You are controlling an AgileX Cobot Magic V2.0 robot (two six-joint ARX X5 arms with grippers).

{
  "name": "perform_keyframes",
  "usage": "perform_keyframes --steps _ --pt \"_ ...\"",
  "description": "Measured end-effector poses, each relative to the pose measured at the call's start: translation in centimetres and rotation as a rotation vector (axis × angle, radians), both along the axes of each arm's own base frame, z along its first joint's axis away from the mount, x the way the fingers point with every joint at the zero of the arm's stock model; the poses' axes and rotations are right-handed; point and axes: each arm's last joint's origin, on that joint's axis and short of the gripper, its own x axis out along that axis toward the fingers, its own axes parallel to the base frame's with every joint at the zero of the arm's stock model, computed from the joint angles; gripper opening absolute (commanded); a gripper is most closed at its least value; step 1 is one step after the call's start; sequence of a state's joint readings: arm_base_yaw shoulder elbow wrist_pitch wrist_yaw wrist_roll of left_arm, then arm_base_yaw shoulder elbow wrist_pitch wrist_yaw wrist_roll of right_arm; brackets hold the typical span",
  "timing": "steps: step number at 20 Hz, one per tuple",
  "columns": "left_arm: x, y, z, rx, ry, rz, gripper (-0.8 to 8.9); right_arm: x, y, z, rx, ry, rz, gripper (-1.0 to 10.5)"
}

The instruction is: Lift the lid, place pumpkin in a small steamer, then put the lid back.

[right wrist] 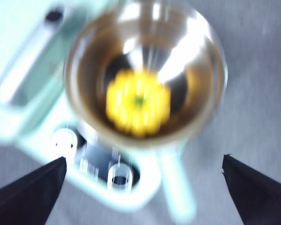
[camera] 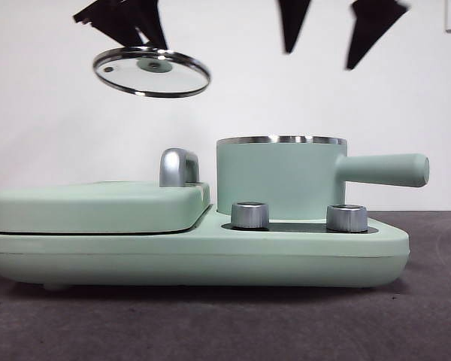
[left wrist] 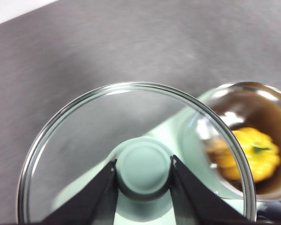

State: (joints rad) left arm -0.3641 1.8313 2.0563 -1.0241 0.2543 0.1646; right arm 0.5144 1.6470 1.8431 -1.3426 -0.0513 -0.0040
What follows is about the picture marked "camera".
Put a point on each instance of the silver control knob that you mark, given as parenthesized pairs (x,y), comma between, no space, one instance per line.
(249,216)
(346,219)

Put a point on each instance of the glass lid with green knob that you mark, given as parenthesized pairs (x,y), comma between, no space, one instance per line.
(150,77)

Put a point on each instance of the mint green grill cover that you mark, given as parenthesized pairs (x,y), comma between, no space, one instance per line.
(97,207)

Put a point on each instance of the mint green breakfast machine base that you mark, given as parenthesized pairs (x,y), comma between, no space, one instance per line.
(135,259)

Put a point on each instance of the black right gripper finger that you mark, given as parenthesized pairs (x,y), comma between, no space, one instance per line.
(292,22)
(368,30)

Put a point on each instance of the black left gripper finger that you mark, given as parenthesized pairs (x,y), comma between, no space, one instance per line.
(116,19)
(154,22)

